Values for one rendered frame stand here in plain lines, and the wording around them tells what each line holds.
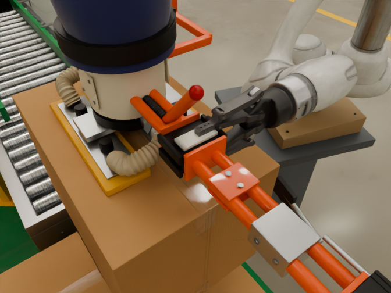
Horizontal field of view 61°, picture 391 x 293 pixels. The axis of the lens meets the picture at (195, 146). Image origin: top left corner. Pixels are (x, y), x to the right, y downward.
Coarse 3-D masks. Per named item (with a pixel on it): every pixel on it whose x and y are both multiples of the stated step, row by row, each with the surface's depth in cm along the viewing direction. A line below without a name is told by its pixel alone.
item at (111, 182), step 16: (80, 96) 85; (64, 112) 79; (80, 112) 76; (64, 128) 77; (80, 144) 72; (96, 144) 72; (112, 144) 69; (128, 144) 73; (96, 160) 68; (96, 176) 66; (112, 176) 65; (144, 176) 67; (112, 192) 64
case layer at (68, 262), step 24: (72, 240) 121; (24, 264) 114; (48, 264) 114; (72, 264) 114; (0, 288) 108; (24, 288) 108; (48, 288) 108; (72, 288) 108; (96, 288) 108; (216, 288) 108; (240, 288) 108
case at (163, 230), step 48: (48, 96) 88; (48, 144) 75; (144, 144) 75; (96, 192) 65; (144, 192) 66; (192, 192) 66; (96, 240) 58; (144, 240) 58; (192, 240) 66; (240, 240) 84; (144, 288) 66; (192, 288) 83
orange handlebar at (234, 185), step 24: (192, 24) 88; (192, 48) 82; (192, 168) 53; (240, 168) 51; (216, 192) 49; (240, 192) 48; (264, 192) 49; (240, 216) 46; (336, 264) 41; (312, 288) 39
